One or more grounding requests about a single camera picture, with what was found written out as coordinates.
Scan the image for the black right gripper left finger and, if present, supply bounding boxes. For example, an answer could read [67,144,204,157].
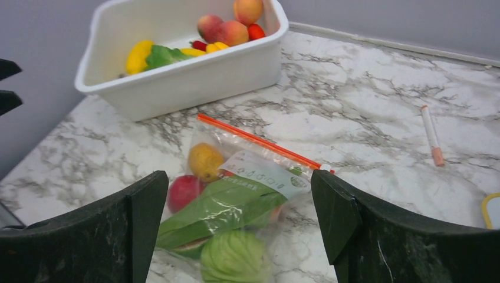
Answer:
[1,170,169,282]

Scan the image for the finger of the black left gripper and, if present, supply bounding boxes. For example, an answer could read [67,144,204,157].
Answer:
[0,90,23,116]
[0,58,22,81]

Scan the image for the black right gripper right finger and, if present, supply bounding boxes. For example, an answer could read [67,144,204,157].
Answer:
[311,170,499,282]

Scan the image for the red apple toy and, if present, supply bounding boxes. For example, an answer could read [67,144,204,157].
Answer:
[166,175,206,213]

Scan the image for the clear zip bag orange zipper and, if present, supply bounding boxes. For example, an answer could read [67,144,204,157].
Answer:
[156,114,331,282]

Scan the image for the green leafy vegetable toy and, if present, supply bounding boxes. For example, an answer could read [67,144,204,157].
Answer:
[156,175,287,260]

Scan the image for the small yellow mango toy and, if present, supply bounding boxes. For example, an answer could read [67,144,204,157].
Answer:
[187,143,224,183]

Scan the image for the green cabbage toy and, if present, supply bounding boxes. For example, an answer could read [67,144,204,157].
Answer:
[200,230,273,282]

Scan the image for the white marker pen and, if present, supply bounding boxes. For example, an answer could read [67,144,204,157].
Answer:
[420,105,445,167]

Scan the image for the wood framed white board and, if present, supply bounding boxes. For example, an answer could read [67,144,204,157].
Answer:
[481,193,500,230]

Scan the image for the white plastic bin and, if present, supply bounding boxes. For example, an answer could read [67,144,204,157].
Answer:
[74,1,289,121]

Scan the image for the light green lettuce toy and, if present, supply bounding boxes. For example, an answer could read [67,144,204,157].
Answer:
[146,45,192,71]

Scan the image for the curved yellow banana toy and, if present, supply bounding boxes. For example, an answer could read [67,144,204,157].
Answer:
[180,48,206,57]

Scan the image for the red chili pepper toy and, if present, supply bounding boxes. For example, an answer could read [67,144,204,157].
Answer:
[190,41,207,52]

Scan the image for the pink peach toy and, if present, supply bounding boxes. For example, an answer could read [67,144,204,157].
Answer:
[197,14,223,44]

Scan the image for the yellow bell pepper toy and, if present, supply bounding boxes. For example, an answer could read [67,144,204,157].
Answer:
[205,42,229,54]

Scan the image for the peach toy right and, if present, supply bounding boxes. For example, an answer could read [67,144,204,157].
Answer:
[216,20,249,47]

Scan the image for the peach toy at back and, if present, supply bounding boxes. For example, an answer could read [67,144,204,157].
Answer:
[233,0,264,26]

